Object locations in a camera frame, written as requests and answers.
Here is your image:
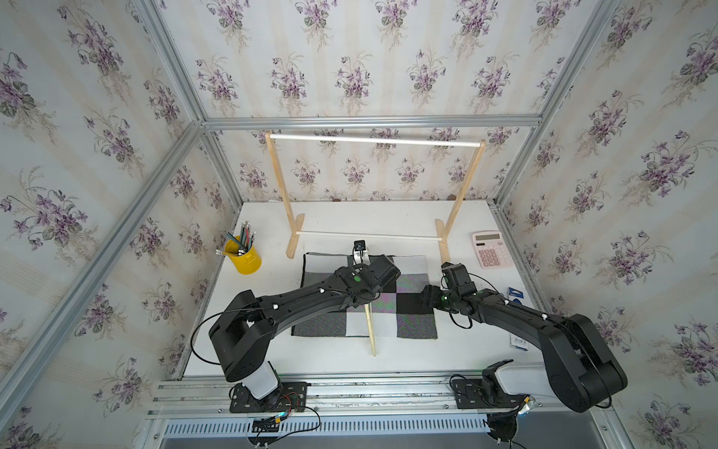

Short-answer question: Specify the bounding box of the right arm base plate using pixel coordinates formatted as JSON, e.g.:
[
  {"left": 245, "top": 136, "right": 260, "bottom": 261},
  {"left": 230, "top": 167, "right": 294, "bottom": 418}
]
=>
[{"left": 448, "top": 359, "right": 531, "bottom": 411}]

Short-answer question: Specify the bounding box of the aluminium mounting rail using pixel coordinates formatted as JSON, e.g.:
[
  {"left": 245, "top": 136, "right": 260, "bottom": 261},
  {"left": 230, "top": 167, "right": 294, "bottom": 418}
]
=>
[{"left": 134, "top": 369, "right": 635, "bottom": 449}]

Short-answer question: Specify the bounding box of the blue white product box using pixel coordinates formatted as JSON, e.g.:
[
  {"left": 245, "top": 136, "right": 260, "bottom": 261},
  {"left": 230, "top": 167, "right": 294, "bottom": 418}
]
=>
[{"left": 508, "top": 287, "right": 528, "bottom": 352}]

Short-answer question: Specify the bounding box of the yellow pencil cup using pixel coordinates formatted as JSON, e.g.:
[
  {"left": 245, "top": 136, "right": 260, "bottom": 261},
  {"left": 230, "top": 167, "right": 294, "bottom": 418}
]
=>
[{"left": 224, "top": 239, "right": 262, "bottom": 275}]

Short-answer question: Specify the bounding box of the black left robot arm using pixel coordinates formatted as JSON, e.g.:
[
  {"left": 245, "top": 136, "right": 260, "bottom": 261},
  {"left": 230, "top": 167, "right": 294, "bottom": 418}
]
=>
[{"left": 208, "top": 256, "right": 401, "bottom": 400}]

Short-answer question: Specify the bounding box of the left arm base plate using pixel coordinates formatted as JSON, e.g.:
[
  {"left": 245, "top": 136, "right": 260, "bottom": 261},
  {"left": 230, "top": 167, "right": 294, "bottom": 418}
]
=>
[{"left": 229, "top": 382, "right": 310, "bottom": 413}]

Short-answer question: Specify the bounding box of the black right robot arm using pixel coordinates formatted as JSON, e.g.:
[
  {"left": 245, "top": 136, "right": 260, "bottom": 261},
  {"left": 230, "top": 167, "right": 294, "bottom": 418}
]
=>
[{"left": 421, "top": 262, "right": 628, "bottom": 413}]

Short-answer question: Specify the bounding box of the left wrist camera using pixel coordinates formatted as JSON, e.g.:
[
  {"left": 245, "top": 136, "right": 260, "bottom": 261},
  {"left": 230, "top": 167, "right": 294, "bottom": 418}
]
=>
[{"left": 353, "top": 239, "right": 370, "bottom": 265}]

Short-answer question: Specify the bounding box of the wooden clothes rack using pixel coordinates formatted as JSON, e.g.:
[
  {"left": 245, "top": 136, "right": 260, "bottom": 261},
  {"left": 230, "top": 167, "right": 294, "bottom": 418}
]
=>
[{"left": 264, "top": 131, "right": 488, "bottom": 268}]

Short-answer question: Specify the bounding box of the pink calculator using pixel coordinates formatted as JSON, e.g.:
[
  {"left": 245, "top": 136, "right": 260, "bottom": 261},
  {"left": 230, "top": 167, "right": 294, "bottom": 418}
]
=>
[{"left": 471, "top": 231, "right": 513, "bottom": 269}]

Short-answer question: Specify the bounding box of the black white checkered scarf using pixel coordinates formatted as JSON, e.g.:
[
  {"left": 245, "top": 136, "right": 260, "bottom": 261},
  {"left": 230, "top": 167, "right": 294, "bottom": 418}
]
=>
[{"left": 291, "top": 253, "right": 438, "bottom": 340}]

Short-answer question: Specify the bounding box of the coloured pencils bunch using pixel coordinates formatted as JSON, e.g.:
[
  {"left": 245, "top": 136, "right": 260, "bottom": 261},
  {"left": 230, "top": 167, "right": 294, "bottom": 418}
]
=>
[{"left": 215, "top": 222, "right": 254, "bottom": 256}]

